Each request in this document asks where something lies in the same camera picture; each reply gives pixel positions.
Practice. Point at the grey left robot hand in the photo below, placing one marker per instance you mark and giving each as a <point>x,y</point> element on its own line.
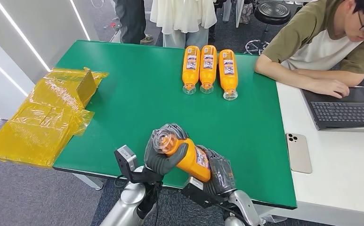
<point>156,160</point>

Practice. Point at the person's right hand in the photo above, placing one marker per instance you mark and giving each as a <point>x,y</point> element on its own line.
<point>331,88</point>

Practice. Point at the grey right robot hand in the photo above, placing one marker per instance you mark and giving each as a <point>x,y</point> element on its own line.
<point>220,174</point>

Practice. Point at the orange juice bottle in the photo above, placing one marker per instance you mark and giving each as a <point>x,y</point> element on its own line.
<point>191,67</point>
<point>208,65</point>
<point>191,160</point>
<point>228,71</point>

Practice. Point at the person's right forearm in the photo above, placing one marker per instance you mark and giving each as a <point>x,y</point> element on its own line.
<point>281,72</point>

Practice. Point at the person's left forearm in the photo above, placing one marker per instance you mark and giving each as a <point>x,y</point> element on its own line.
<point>331,75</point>

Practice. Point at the dark grey laptop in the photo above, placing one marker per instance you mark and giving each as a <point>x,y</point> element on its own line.
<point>344,113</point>

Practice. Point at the seated person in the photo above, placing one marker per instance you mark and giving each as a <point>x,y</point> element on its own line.
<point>312,46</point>

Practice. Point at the green table mat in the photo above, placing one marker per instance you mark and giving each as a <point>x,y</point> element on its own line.
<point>131,103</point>

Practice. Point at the white table leg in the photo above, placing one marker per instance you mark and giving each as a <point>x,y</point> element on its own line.
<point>89,182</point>

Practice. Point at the beige smartphone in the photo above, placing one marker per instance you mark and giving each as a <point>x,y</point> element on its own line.
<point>298,153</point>

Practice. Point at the black round stool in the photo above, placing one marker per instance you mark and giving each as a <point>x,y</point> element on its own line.
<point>272,14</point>

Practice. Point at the patterned bag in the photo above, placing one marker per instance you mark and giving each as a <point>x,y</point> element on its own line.
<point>246,14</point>

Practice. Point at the yellow plastic wrapped cardboard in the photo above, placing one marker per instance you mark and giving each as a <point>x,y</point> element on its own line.
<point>41,124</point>

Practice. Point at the white furniture leg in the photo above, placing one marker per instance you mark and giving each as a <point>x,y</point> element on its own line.
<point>231,12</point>

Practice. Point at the standing person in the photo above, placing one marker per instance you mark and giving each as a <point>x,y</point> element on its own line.
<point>185,18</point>
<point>133,21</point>

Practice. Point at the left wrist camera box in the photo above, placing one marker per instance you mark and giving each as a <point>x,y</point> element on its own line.
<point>126,159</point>

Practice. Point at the white metal stand frame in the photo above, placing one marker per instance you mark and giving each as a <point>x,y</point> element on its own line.
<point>115,32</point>

